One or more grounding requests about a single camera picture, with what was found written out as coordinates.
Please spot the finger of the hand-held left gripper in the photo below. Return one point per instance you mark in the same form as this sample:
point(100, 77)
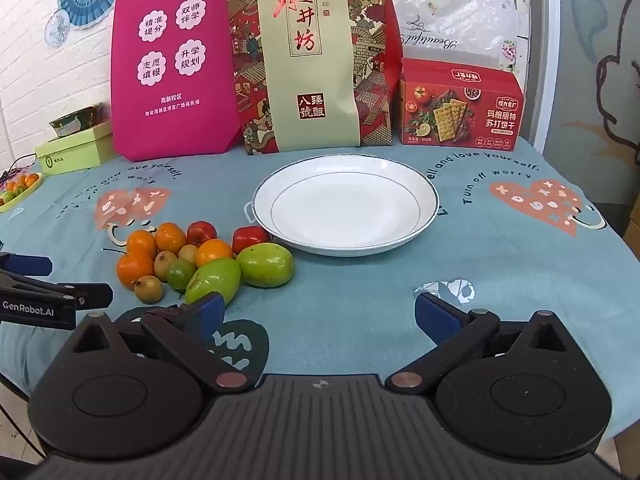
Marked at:
point(90, 295)
point(30, 265)

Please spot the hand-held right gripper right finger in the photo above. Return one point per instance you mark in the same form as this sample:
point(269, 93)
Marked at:
point(437, 316)

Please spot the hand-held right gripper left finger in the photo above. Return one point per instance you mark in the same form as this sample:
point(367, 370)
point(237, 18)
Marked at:
point(207, 312)

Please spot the green mango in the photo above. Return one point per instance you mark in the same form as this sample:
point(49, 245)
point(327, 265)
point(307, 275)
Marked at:
point(265, 265)
point(215, 280)

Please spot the green lime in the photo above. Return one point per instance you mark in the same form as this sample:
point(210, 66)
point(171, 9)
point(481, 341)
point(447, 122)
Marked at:
point(180, 274)

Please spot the orange tangerine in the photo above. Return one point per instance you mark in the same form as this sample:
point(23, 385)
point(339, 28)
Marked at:
point(170, 237)
point(214, 252)
point(141, 244)
point(135, 269)

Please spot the brown kiwi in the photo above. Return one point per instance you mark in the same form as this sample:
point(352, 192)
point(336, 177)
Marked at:
point(162, 265)
point(187, 252)
point(149, 289)

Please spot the red tomato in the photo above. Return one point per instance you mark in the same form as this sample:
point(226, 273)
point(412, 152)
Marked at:
point(201, 233)

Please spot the red apple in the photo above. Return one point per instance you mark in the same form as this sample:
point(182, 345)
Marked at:
point(250, 239)

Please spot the white plate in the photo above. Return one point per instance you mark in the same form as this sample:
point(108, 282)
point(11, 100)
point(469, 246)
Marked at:
point(345, 205)

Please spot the yellow-green tray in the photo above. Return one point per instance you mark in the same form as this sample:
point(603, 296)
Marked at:
point(27, 194)

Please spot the heap of small tangerines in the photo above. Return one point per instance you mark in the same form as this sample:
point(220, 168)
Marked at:
point(20, 184)

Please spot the teal printed tablecloth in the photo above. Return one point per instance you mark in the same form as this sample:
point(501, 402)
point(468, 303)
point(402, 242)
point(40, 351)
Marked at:
point(350, 300)

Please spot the light green box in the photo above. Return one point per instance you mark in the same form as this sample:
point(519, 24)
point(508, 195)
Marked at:
point(75, 152)

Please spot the green patterned bowl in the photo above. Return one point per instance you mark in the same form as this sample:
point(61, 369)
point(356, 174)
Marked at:
point(77, 121)

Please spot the red cracker box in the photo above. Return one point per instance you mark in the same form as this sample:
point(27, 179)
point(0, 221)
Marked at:
point(460, 105)

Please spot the small blue paper fan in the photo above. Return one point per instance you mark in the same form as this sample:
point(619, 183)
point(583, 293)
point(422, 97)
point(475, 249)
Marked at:
point(54, 25)

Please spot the pink tote bag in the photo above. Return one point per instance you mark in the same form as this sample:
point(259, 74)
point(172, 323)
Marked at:
point(170, 60)

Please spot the red patterned gift bag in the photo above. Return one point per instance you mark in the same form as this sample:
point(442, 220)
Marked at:
point(300, 60)

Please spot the white floral bag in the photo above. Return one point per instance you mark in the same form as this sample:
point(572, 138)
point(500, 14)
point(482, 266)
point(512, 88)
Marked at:
point(450, 5)

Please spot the cartoon wall sticker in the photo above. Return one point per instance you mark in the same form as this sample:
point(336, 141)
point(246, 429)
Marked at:
point(617, 95)

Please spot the white door frame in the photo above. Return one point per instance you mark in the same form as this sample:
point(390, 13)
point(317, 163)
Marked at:
point(545, 35)

